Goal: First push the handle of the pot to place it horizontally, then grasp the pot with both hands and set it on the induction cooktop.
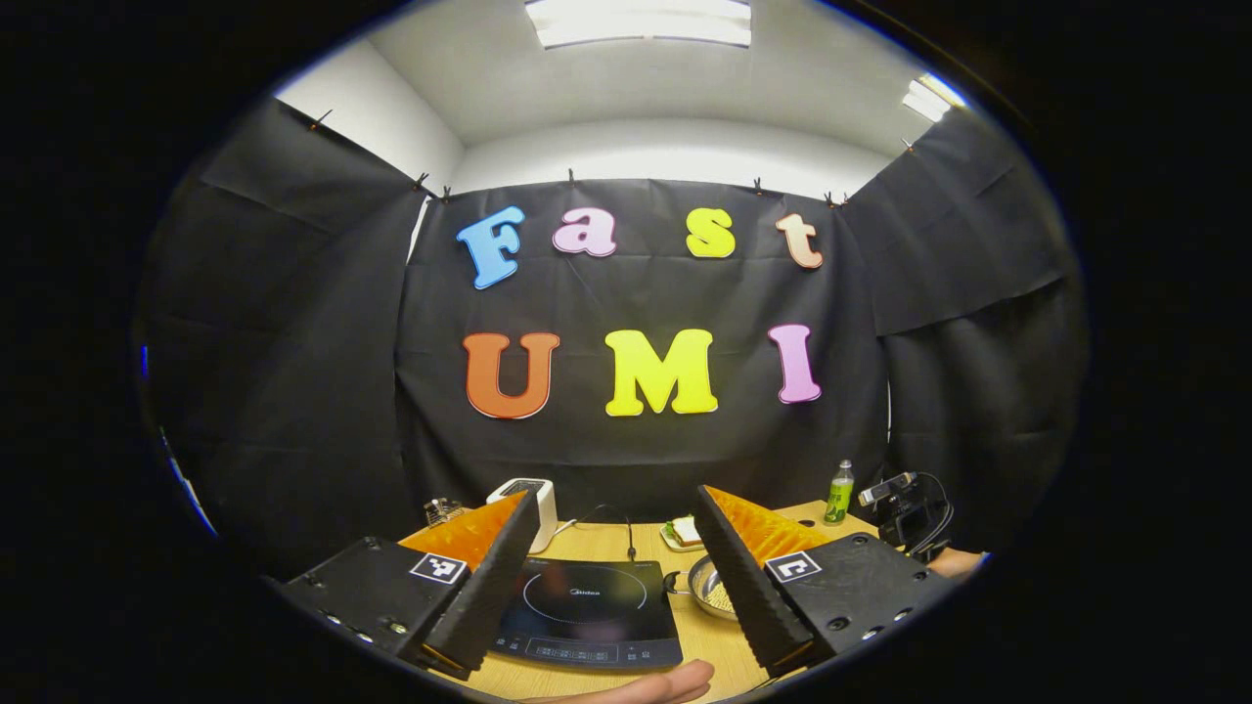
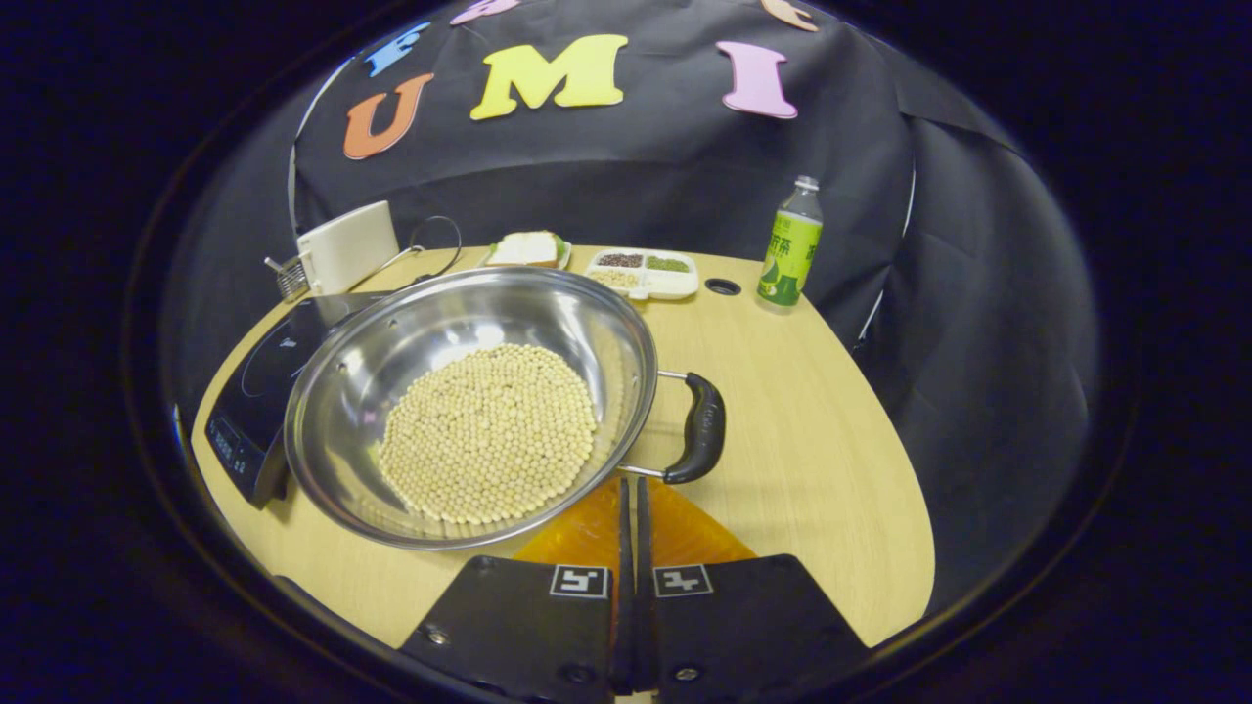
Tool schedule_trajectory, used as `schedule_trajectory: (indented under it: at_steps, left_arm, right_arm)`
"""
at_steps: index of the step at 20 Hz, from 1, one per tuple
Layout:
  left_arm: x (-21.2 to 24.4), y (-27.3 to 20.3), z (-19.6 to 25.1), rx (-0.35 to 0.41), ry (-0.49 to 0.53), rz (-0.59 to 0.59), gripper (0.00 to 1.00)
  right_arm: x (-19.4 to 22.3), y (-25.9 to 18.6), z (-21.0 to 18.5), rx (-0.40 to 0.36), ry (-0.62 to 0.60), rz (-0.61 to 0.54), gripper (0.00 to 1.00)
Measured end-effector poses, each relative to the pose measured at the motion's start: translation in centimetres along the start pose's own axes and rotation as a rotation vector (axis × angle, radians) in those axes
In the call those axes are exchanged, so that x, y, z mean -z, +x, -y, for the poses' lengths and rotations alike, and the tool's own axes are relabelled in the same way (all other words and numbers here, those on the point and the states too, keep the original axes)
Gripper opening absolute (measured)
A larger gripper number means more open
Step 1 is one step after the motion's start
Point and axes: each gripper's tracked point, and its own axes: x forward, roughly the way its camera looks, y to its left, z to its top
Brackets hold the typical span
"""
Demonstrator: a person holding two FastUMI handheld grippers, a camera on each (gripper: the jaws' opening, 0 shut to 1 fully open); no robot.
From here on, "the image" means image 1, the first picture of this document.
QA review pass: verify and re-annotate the small ceiling light panel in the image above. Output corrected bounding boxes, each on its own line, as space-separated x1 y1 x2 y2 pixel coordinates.
902 73 964 122

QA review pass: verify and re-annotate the black power cable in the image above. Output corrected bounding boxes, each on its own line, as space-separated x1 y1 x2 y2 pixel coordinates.
572 504 637 563

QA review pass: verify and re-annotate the black backdrop cloth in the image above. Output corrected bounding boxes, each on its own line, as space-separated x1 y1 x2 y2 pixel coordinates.
137 98 1089 578

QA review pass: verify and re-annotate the black induction cooktop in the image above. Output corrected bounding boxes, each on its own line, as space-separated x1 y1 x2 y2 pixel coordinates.
489 557 684 671

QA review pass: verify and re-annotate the green drink bottle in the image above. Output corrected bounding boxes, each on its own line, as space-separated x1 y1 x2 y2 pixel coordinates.
824 460 855 526

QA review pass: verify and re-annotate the steel pot with black handle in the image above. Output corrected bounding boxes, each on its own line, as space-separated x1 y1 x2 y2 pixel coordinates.
665 554 739 622

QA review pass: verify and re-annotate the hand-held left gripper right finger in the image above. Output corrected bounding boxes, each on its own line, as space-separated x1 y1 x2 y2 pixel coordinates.
693 484 955 678

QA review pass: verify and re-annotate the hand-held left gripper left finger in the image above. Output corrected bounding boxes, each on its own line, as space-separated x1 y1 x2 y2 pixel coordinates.
282 489 541 682

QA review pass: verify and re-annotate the large ceiling light panel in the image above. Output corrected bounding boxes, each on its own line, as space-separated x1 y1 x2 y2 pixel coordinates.
525 0 752 49

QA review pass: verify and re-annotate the white toaster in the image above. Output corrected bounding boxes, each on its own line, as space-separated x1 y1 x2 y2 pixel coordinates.
486 477 559 553

